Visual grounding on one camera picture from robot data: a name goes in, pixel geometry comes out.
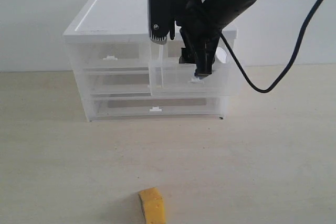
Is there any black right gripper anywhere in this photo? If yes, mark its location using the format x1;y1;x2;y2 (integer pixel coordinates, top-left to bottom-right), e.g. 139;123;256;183
174;0;223;76

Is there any yellow sponge wedge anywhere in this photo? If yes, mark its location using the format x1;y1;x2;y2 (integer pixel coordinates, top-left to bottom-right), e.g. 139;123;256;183
138;187;166;224

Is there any white bottle with teal label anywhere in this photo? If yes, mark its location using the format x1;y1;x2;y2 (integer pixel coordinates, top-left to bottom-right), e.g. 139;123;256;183
215;47;229;64

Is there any clear middle wide drawer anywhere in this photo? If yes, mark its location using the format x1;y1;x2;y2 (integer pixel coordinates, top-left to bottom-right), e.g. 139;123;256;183
86;70;150;95

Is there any clear wide drawer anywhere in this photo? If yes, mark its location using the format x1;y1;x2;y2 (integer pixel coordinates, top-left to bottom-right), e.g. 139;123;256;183
86;70;150;95
93;97;226;118

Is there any white plastic drawer cabinet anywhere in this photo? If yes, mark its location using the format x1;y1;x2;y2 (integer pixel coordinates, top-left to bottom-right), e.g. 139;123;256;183
63;0;231;121

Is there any clear bottom wide drawer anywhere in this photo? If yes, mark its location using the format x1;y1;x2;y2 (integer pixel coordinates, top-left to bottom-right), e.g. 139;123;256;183
93;97;226;118

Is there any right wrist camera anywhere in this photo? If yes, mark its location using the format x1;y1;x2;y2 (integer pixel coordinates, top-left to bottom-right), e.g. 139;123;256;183
148;0;189;45

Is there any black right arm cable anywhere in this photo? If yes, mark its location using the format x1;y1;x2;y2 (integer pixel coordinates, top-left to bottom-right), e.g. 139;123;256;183
217;0;330;94

